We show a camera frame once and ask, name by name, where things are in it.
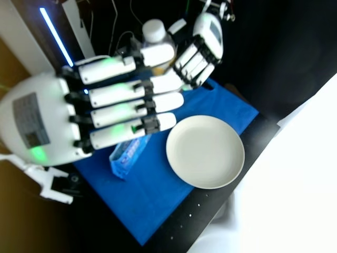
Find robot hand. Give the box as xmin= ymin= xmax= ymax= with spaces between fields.
xmin=167 ymin=12 xmax=224 ymax=90
xmin=0 ymin=43 xmax=185 ymax=167

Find orange vitamin drink bottle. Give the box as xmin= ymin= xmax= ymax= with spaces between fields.
xmin=139 ymin=18 xmax=177 ymax=77

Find blue plastic packet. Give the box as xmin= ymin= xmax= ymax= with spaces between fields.
xmin=109 ymin=134 xmax=152 ymax=181

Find cream round plate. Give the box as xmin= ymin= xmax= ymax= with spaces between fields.
xmin=165 ymin=115 xmax=245 ymax=190

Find glowing light strip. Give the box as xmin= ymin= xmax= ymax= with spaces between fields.
xmin=39 ymin=7 xmax=74 ymax=68

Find white tower with dark panel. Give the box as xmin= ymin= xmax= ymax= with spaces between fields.
xmin=0 ymin=0 xmax=97 ymax=77

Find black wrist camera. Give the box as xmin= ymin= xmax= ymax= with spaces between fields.
xmin=51 ymin=173 xmax=81 ymax=197

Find white plug cable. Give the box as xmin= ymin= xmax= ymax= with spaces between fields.
xmin=130 ymin=7 xmax=145 ymax=26

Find thin grey cable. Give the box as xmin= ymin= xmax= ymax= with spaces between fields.
xmin=107 ymin=0 xmax=135 ymax=56

